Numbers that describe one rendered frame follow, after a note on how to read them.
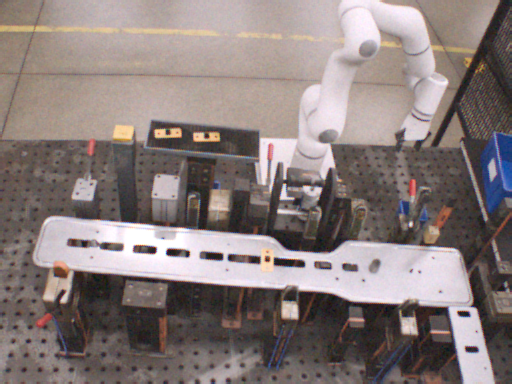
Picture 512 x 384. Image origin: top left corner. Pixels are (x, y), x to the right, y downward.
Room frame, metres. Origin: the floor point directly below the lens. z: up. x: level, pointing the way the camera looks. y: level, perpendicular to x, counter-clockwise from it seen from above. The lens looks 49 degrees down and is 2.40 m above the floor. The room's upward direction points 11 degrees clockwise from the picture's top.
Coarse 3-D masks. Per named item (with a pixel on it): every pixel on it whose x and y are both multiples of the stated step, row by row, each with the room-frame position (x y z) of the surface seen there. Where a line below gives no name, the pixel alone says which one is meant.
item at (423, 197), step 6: (420, 192) 1.17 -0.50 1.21; (426, 192) 1.18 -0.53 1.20; (420, 198) 1.17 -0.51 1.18; (426, 198) 1.14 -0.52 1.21; (414, 204) 1.16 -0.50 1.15; (420, 204) 1.17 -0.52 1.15; (414, 210) 1.16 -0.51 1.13; (420, 210) 1.16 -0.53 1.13; (408, 216) 1.16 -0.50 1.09; (414, 216) 1.16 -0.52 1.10; (420, 216) 1.16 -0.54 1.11; (408, 222) 1.15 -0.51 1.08; (414, 222) 1.16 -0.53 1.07; (414, 228) 1.15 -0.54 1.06
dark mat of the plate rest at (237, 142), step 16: (160, 128) 1.28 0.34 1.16; (176, 128) 1.29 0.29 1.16; (192, 128) 1.30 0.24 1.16; (208, 128) 1.32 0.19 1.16; (224, 128) 1.33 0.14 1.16; (160, 144) 1.21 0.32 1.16; (176, 144) 1.22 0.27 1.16; (192, 144) 1.23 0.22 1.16; (208, 144) 1.24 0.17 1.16; (224, 144) 1.26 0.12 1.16; (240, 144) 1.27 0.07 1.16; (256, 144) 1.29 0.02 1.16
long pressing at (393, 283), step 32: (64, 224) 0.94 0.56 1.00; (96, 224) 0.97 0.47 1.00; (128, 224) 0.99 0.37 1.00; (32, 256) 0.81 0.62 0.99; (64, 256) 0.83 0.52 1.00; (96, 256) 0.85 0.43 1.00; (128, 256) 0.88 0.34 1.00; (160, 256) 0.90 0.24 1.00; (192, 256) 0.92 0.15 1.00; (224, 256) 0.94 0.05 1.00; (288, 256) 0.99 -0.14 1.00; (320, 256) 1.01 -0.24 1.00; (352, 256) 1.03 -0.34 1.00; (384, 256) 1.06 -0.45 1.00; (416, 256) 1.08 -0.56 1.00; (448, 256) 1.10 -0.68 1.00; (320, 288) 0.90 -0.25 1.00; (352, 288) 0.91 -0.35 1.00; (384, 288) 0.93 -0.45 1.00; (416, 288) 0.96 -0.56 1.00; (448, 288) 0.98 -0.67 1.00
